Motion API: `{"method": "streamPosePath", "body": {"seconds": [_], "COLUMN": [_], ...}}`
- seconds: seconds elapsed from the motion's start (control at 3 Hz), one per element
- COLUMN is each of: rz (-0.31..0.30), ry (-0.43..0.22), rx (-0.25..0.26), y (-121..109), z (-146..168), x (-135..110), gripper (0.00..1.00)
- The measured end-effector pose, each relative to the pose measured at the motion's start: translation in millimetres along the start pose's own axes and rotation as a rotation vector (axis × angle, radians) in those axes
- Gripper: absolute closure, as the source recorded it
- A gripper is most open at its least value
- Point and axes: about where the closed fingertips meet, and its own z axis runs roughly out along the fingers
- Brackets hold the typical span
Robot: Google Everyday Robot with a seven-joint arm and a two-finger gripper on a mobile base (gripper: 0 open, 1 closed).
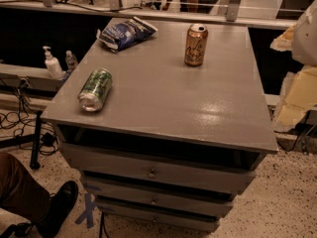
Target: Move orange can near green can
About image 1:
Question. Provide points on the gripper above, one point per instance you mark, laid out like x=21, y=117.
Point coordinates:
x=306, y=39

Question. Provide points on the orange soda can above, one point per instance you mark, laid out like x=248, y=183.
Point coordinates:
x=196, y=41

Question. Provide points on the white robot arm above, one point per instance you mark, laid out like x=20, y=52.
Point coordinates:
x=304, y=44

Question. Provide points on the green soda can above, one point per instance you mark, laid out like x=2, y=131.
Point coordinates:
x=93, y=94

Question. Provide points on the grey drawer cabinet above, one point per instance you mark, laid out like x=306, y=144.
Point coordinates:
x=160, y=109

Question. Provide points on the blue chip bag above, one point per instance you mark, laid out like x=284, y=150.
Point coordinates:
x=126, y=34

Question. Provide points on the middle grey drawer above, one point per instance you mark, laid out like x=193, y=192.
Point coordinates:
x=176, y=198

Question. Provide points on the grey drawer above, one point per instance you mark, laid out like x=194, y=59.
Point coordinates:
x=116, y=164
x=156, y=214
x=176, y=198

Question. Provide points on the top grey drawer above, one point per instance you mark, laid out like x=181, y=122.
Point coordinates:
x=116, y=164

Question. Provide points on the clear plastic water bottle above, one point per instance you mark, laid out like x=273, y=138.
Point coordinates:
x=71, y=60

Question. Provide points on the white pump bottle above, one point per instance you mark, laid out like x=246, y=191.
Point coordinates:
x=52, y=64

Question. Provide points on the bottom grey drawer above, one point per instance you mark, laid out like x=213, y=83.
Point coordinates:
x=156, y=214

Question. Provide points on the blue tape cross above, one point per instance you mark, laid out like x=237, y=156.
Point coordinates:
x=88, y=215

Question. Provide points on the black shoe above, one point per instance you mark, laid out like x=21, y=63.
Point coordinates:
x=60, y=206

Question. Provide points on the black stand leg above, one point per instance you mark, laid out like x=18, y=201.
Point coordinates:
x=34, y=163

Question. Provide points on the brown trouser leg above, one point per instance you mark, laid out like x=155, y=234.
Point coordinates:
x=19, y=192

